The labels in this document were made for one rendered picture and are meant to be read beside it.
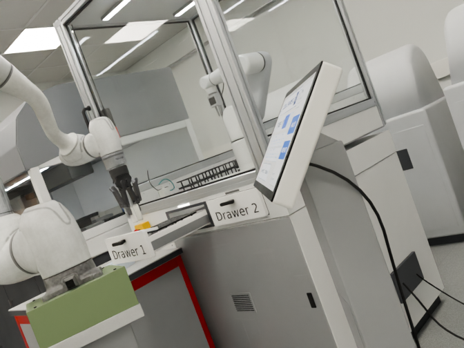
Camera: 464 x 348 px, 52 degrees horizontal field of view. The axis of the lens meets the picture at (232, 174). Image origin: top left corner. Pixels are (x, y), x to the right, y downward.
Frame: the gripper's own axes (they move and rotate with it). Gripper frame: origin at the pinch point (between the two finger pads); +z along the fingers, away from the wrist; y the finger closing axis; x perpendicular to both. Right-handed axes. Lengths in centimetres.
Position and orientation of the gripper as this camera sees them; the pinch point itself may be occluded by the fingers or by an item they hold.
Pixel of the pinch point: (135, 213)
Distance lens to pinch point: 199.2
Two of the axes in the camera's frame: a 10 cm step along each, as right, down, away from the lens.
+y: 6.5, -2.9, 7.1
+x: -6.7, 2.1, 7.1
